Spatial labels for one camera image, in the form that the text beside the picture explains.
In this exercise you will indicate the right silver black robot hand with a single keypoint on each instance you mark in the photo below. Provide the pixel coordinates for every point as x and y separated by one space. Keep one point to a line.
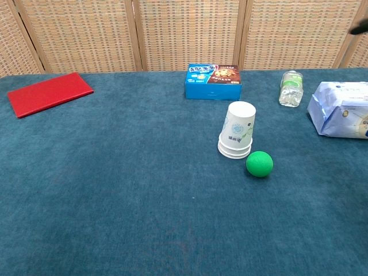
360 28

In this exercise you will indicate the white blue tissue pack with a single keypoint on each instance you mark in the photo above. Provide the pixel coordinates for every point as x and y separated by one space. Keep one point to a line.
345 115

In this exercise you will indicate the clear plastic bottle green label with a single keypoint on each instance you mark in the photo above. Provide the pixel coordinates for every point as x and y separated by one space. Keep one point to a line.
291 92

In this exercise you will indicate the blue brown cookie box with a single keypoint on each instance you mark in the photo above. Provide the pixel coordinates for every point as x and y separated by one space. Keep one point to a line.
212 92

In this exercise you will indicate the green rubber ball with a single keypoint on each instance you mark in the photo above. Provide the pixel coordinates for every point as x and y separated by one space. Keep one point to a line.
259 164

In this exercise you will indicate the woven bamboo folding screen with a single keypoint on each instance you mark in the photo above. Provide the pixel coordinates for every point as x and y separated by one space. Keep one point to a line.
187 34

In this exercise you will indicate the teal table cloth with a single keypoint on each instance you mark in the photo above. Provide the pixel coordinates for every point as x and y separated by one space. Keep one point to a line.
115 201

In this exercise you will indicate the red hardcover book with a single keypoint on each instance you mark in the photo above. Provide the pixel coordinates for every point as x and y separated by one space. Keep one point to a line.
49 95

